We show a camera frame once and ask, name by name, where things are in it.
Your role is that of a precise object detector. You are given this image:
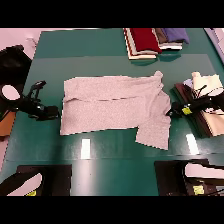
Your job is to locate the grey-brown garment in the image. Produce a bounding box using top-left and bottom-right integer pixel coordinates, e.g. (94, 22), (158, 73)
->
(154, 28), (170, 45)

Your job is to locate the cream garment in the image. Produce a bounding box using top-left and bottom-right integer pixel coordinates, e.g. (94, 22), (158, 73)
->
(190, 71), (224, 137)

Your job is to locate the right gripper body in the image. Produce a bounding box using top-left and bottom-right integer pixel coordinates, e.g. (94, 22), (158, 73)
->
(165, 101), (194, 118)

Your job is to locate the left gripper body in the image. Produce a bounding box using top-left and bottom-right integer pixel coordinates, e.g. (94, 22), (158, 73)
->
(35, 104), (63, 122)

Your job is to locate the purple garment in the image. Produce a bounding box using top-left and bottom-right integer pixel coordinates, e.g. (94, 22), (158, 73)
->
(163, 28), (191, 45)

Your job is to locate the grey T-shirt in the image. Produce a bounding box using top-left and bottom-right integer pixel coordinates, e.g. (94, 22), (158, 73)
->
(59, 70), (172, 151)

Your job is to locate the red garment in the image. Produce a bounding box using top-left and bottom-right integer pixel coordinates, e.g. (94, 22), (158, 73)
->
(129, 28), (163, 55)

